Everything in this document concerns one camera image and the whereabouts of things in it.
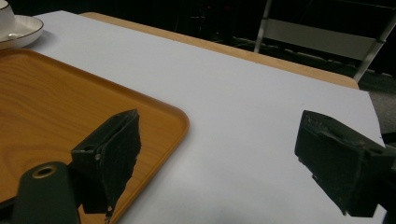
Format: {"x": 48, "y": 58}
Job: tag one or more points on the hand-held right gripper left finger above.
{"x": 109, "y": 161}

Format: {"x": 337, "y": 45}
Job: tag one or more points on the white saucer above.
{"x": 25, "y": 29}

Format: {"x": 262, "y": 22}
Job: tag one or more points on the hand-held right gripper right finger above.
{"x": 339, "y": 165}

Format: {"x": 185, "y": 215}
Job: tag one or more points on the wooden tray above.
{"x": 46, "y": 109}

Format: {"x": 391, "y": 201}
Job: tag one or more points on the metal chair frame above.
{"x": 317, "y": 39}

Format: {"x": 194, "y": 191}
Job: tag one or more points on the white tablecloth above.
{"x": 218, "y": 109}

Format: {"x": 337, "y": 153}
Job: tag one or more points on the white cup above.
{"x": 5, "y": 15}

